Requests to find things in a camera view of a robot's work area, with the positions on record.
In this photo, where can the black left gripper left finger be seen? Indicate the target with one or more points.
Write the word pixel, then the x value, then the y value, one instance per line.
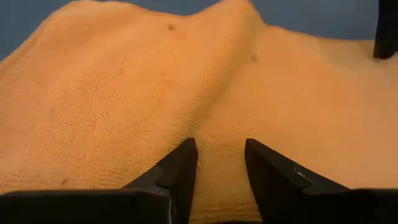
pixel 168 186

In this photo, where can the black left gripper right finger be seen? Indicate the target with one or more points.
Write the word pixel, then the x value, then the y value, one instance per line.
pixel 273 189

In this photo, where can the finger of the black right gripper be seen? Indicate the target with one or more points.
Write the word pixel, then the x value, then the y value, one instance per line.
pixel 387 28

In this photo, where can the orange microfibre towel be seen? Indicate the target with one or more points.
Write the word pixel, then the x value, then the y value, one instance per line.
pixel 124 93

